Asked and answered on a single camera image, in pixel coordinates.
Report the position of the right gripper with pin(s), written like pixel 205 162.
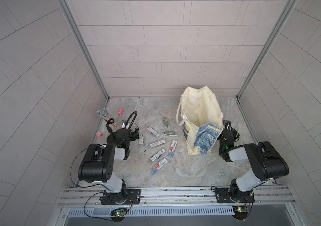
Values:
pixel 234 132

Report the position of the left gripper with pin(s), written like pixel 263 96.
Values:
pixel 132 137

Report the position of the compass set gold label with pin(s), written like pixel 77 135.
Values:
pixel 153 131

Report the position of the compass set grey label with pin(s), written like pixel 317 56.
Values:
pixel 158 143

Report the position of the green compass set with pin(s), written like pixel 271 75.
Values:
pixel 166 121
pixel 170 133

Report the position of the cream canvas tote bag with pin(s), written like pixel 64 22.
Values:
pixel 200 116

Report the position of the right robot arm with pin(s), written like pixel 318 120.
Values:
pixel 266 163

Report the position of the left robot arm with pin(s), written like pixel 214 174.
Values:
pixel 98 162

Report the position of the compass set lower grey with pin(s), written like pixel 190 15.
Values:
pixel 157 155

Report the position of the compass set red bottom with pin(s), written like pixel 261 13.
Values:
pixel 158 166

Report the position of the compass set red label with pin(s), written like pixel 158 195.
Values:
pixel 172 149

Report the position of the black microphone stand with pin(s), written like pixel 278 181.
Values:
pixel 112 139

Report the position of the pink pig toy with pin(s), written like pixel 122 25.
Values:
pixel 121 112

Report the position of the pink eraser block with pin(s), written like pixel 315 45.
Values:
pixel 99 134

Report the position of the right circuit board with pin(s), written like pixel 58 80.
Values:
pixel 240 212

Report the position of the circuit board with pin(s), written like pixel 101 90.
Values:
pixel 118 215
pixel 240 212

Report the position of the left circuit board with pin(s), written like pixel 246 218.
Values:
pixel 118 215

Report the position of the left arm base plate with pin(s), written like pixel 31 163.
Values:
pixel 132 196

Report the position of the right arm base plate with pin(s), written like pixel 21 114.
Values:
pixel 222 195

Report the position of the aluminium front rail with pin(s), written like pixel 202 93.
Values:
pixel 178 206

